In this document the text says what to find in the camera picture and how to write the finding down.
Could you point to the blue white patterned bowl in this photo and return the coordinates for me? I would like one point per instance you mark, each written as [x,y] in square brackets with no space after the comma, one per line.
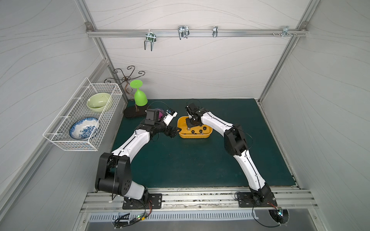
[84,128]

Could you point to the metal hook middle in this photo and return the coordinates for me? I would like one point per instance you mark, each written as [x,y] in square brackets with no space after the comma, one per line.
[183,32]

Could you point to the white slotted cable duct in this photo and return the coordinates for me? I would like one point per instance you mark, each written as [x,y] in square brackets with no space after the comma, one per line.
[207,215]

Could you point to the white wire basket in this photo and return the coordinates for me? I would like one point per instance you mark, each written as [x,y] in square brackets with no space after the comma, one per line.
[75,109]

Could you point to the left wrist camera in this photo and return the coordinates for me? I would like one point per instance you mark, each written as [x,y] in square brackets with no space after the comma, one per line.
[170,114]

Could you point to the metal hook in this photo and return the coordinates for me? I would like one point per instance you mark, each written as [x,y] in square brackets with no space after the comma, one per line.
[284,33]
[183,32]
[150,38]

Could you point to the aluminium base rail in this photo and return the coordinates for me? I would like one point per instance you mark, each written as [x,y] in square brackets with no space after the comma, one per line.
[200,198]

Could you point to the green plastic goblet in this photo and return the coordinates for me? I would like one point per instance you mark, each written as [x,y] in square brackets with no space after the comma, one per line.
[139,96]

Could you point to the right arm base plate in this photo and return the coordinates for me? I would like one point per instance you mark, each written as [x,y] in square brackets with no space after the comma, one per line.
[250,200]

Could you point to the metal hook right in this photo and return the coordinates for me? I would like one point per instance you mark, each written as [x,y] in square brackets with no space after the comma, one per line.
[284,33]

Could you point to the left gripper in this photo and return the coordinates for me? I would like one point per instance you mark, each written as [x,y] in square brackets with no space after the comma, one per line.
[169,130]

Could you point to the black metal cup stand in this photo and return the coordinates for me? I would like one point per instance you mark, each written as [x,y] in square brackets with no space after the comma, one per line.
[124,81]

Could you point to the metal hook left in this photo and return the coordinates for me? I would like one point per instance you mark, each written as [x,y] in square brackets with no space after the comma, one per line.
[150,38]

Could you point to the aluminium crossbar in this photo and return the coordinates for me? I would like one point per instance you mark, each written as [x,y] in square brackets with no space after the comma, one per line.
[194,33]

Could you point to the metal bracket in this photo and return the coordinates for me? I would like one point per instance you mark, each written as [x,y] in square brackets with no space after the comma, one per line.
[215,31]

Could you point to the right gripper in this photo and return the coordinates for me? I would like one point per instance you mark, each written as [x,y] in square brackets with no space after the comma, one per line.
[194,121]

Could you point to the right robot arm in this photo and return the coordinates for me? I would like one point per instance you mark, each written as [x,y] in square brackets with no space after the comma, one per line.
[235,144]

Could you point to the light green bowl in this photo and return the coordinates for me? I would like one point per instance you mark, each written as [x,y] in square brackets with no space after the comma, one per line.
[99,102]

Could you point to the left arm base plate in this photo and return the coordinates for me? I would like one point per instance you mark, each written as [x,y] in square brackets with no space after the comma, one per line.
[149,200]

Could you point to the yellow plastic storage box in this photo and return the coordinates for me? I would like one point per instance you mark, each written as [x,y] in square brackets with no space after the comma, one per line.
[186,132]

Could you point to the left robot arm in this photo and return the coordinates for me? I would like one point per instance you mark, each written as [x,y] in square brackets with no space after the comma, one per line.
[114,174]

